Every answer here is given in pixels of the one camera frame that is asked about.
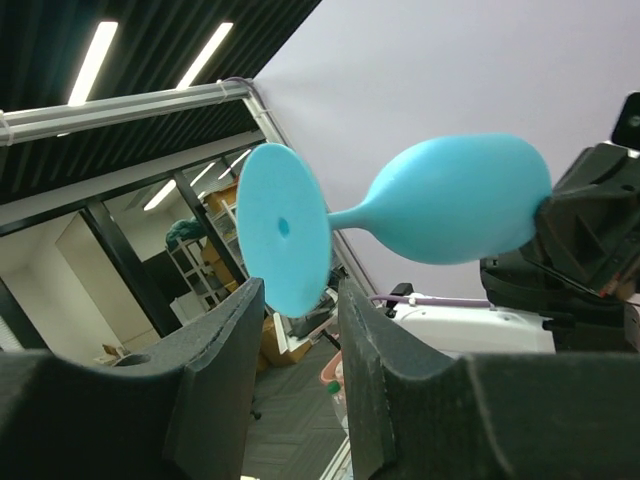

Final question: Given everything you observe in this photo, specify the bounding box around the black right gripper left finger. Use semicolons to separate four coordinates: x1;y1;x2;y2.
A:
1;279;264;479

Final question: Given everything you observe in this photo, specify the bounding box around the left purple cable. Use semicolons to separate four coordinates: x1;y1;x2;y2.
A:
368;293;491;309

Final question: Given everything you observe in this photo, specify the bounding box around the aluminium frame beam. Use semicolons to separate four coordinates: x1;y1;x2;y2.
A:
0;77;251;149

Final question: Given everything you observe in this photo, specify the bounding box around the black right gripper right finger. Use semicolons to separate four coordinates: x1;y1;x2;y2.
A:
339;280;639;479

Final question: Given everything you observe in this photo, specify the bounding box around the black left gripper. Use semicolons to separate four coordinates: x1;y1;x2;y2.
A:
480;143;639;353

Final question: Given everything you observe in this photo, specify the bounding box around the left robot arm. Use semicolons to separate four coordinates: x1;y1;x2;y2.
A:
387;137;639;357

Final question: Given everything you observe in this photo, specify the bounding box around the storage shelf unit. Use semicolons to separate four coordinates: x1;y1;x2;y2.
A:
167;174;248;311

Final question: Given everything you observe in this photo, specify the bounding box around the blue plastic wine glass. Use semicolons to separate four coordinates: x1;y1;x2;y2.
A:
236;133;552;318

